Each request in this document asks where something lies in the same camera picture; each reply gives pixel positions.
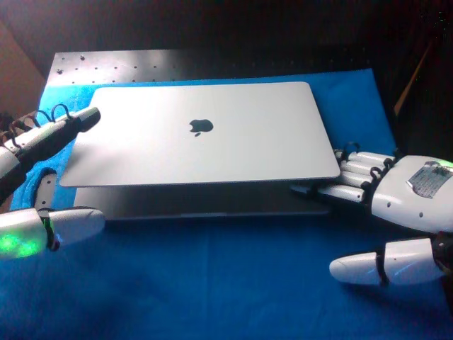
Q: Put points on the blue cloth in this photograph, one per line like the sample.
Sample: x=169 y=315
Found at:
x=212 y=283

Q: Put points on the tan wooden strip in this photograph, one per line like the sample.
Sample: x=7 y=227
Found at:
x=412 y=81

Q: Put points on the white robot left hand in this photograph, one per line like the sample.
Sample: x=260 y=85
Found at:
x=49 y=132

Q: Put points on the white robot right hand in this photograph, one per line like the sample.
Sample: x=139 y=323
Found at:
x=400 y=191

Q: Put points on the silver laptop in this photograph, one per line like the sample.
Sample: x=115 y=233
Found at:
x=198 y=152

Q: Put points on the brown cardboard sheet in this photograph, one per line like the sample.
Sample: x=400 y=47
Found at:
x=17 y=71

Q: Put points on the black perforated board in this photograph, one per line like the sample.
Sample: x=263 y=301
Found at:
x=141 y=65

